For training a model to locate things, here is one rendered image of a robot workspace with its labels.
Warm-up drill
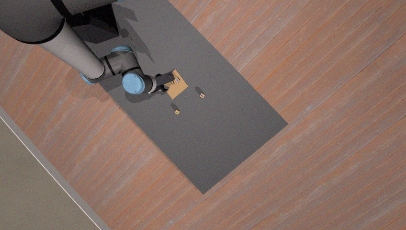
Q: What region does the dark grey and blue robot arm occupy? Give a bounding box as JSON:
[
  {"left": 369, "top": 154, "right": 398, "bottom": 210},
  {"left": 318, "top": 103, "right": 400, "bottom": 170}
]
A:
[{"left": 0, "top": 0, "right": 175, "bottom": 94}]

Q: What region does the tan flat mat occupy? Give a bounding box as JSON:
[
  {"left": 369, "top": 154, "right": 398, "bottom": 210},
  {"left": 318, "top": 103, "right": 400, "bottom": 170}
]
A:
[{"left": 164, "top": 70, "right": 188, "bottom": 99}]

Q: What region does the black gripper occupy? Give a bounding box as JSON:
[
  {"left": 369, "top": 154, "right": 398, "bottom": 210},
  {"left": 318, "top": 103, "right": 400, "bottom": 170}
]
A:
[{"left": 151, "top": 74, "right": 169, "bottom": 93}]

